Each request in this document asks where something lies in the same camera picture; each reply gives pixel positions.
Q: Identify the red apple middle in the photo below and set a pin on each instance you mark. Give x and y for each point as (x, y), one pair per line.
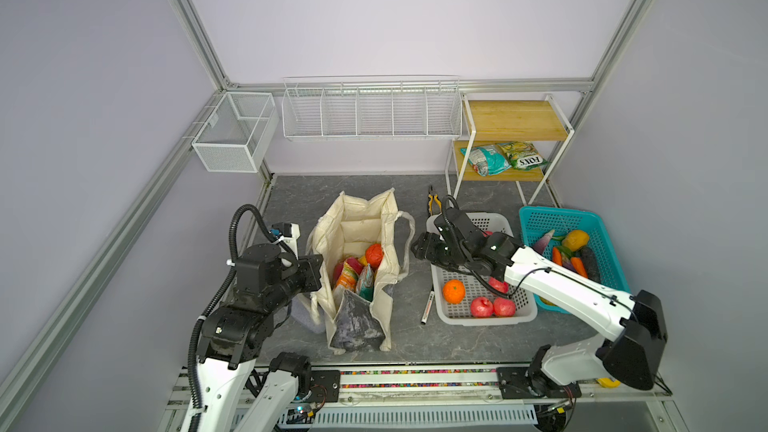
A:
(499, 286)

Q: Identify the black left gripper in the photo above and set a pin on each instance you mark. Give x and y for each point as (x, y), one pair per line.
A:
(310, 266)

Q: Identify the teal plastic vegetable basket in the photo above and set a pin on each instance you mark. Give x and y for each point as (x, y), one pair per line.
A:
(536, 221)

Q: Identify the silver marker pen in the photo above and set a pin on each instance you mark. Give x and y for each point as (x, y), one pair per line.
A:
(427, 309)

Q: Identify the long white wire basket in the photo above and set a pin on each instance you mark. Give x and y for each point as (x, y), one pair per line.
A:
(372, 107)

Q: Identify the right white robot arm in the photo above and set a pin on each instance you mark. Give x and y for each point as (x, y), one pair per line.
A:
(631, 333)

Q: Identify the dark cucumber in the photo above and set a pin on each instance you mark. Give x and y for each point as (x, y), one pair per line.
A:
(590, 263)

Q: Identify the orange Fox's candy bag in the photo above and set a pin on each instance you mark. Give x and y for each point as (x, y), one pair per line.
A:
(347, 280)

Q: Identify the red apple front right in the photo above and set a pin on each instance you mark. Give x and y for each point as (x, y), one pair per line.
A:
(503, 307)

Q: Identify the grey cloth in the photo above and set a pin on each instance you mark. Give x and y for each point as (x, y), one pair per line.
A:
(308, 313)

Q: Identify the green Fox's candy bag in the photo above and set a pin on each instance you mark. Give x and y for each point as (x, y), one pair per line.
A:
(522, 156)

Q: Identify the red tomato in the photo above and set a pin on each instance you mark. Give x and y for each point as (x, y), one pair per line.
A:
(374, 255)

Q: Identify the green pink snack bag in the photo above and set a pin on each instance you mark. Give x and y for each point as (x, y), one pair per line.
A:
(365, 283)

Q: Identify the red apple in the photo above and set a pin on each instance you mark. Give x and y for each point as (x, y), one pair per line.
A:
(499, 286)
(503, 307)

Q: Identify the orange tangerine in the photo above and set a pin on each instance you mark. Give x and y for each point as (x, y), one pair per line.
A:
(453, 292)

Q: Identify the white wooden two-tier shelf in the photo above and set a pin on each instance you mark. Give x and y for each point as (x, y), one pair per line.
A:
(488, 122)

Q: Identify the orange carrot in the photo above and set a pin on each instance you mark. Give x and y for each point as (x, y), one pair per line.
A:
(579, 266)

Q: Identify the yellow handled pliers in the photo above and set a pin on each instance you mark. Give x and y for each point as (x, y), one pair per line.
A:
(434, 204)

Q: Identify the teal snack bag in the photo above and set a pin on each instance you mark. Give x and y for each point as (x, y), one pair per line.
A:
(486, 160)

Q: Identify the yellow tape measure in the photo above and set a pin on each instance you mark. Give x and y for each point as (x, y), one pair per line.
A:
(608, 382)

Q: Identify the pink dragon fruit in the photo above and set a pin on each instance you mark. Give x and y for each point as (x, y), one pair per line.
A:
(349, 263)

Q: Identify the light purple eggplant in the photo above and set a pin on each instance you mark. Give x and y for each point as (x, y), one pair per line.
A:
(543, 242)

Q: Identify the white plastic fruit basket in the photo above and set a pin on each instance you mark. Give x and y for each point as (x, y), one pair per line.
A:
(460, 314)

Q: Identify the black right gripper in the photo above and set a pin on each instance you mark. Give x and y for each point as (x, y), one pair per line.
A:
(428, 247)

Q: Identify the cream canvas grocery bag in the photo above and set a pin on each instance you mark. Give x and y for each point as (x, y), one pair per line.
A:
(349, 227)

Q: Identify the yellow lemon in teal basket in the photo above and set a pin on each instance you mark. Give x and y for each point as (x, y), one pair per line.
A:
(575, 240)

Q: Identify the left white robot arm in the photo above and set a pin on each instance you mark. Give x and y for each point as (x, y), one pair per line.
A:
(226, 391)

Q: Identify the small white wire basket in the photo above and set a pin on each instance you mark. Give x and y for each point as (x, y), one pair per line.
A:
(237, 133)

